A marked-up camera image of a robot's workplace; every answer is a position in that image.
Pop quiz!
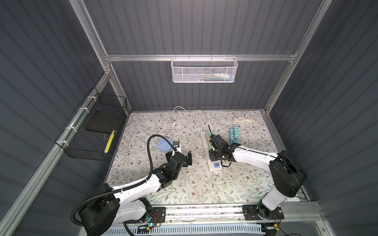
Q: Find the white power strip cable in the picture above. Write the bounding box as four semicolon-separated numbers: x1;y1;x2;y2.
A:
168;105;207;133

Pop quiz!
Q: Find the white multicolour power strip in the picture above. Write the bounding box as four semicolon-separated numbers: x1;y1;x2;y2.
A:
200;131;222;174

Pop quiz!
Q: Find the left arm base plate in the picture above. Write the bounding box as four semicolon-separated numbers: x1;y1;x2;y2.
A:
126;207;166;224

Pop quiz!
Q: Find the black wire wall basket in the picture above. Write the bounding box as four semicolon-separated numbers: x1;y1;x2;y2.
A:
55;88;128;161

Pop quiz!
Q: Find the blue triangular socket adapter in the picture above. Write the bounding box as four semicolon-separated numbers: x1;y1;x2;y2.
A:
157;138;173;153

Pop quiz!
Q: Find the floral table mat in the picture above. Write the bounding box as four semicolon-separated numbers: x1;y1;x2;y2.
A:
106;110;277;205

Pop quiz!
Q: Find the black corrugated cable hose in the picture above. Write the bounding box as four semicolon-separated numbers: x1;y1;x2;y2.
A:
70;134;178;236

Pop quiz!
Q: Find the teal USB power strip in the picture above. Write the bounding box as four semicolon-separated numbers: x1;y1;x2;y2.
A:
229;125;240;144

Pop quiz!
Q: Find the white wire mesh basket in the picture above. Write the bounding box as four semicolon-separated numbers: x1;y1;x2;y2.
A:
170;57;238;83

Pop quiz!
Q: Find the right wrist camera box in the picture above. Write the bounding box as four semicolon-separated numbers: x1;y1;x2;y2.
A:
210;134;229;150

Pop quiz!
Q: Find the white coiled cable right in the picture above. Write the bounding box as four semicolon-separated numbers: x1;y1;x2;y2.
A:
232;116;257;125

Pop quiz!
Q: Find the black pad in basket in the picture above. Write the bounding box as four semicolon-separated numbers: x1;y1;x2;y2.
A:
85;110;123;134

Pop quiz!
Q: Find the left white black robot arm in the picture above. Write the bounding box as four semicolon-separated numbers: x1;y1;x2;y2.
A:
71;151;193;236

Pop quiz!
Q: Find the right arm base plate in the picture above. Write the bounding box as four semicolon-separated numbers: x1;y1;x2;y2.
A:
242;204;284;220

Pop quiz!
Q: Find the yellow marker pen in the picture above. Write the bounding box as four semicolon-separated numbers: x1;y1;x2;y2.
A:
104;130;116;153

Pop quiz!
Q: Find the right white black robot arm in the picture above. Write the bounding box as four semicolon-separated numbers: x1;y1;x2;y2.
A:
209;144;307;219

